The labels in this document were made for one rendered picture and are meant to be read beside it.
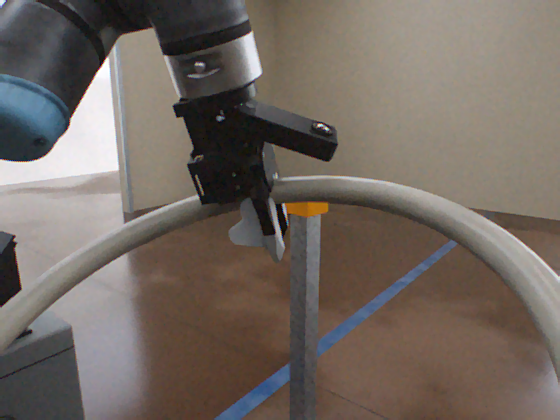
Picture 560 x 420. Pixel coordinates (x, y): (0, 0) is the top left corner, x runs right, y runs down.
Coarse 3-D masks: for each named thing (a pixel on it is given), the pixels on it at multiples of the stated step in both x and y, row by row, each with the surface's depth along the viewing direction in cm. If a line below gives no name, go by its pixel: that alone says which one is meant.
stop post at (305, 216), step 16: (288, 208) 154; (304, 208) 149; (320, 208) 153; (304, 224) 153; (320, 224) 158; (304, 240) 155; (304, 256) 156; (304, 272) 158; (304, 288) 159; (304, 304) 161; (304, 320) 162; (304, 336) 164; (304, 352) 166; (304, 368) 168; (304, 384) 170; (304, 400) 172; (304, 416) 174
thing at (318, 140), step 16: (240, 112) 43; (256, 112) 45; (272, 112) 46; (288, 112) 47; (240, 128) 44; (256, 128) 44; (272, 128) 44; (288, 128) 44; (304, 128) 45; (320, 128) 46; (272, 144) 45; (288, 144) 45; (304, 144) 45; (320, 144) 45; (336, 144) 45
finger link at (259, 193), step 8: (256, 168) 46; (256, 176) 45; (256, 184) 45; (264, 184) 46; (256, 192) 45; (264, 192) 45; (256, 200) 45; (264, 200) 45; (256, 208) 46; (264, 208) 46; (264, 216) 46; (272, 216) 47; (264, 224) 48; (272, 224) 47; (264, 232) 48; (272, 232) 48
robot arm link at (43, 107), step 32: (32, 0) 35; (0, 32) 33; (32, 32) 34; (64, 32) 36; (0, 64) 32; (32, 64) 33; (64, 64) 35; (96, 64) 40; (0, 96) 31; (32, 96) 33; (64, 96) 36; (0, 128) 33; (32, 128) 33; (64, 128) 37; (32, 160) 37
